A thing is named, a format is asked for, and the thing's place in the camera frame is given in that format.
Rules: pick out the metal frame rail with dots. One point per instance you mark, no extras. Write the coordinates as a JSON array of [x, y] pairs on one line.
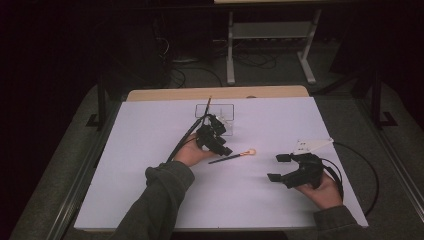
[[71, 200], [400, 166]]

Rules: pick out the white metal table frame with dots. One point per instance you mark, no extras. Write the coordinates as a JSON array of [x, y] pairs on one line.
[[230, 50]]

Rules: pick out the white board table cover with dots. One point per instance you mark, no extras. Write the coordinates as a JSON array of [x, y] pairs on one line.
[[233, 200]]

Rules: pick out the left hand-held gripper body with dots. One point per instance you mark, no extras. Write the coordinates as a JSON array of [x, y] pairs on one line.
[[208, 138]]

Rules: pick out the person's left hand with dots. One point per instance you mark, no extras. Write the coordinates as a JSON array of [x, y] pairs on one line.
[[190, 153]]

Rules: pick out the makeup brush with round orange tip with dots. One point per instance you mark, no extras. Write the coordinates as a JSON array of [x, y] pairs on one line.
[[238, 155]]

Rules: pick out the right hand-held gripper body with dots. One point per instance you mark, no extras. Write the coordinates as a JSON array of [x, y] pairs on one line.
[[306, 173]]

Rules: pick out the clear acrylic organizer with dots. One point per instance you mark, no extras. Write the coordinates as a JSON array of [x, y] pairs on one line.
[[226, 111]]

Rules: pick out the person's right hand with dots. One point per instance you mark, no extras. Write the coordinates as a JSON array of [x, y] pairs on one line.
[[323, 196]]

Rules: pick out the black metal stand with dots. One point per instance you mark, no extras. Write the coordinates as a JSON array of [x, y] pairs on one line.
[[376, 100], [101, 100]]

